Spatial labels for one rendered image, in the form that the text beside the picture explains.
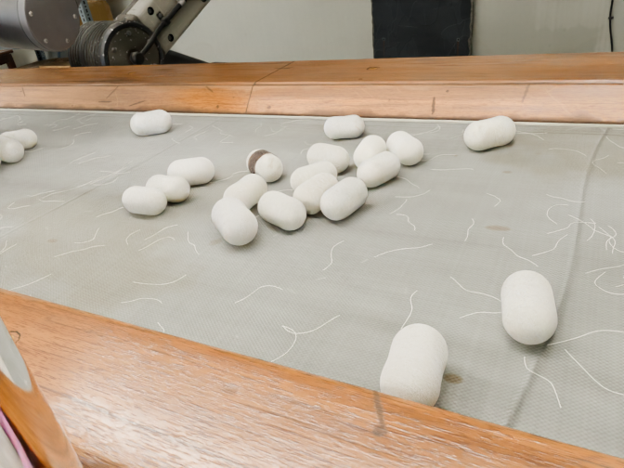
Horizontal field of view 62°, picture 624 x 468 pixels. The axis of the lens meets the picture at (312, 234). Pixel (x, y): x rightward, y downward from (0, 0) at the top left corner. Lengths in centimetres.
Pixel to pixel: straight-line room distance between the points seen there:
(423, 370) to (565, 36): 224
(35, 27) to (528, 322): 42
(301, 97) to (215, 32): 257
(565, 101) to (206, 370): 34
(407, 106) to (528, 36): 195
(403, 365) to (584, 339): 8
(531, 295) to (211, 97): 42
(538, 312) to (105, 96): 55
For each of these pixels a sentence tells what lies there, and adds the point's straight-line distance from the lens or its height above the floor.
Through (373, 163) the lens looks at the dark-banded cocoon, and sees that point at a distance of 32.
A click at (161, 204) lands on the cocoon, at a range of 34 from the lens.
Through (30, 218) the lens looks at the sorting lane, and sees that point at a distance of 41.
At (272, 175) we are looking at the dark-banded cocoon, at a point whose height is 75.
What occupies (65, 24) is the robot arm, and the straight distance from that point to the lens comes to 52.
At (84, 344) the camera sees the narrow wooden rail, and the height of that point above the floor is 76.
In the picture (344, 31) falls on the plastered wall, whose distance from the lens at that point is 263.
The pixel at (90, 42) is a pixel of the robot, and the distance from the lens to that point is 105.
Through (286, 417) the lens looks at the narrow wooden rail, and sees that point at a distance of 16.
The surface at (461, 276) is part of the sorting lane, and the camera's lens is 25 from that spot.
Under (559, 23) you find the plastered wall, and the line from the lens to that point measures 237.
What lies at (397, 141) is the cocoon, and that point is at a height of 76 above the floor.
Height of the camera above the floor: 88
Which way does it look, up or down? 30 degrees down
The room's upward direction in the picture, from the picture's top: 9 degrees counter-clockwise
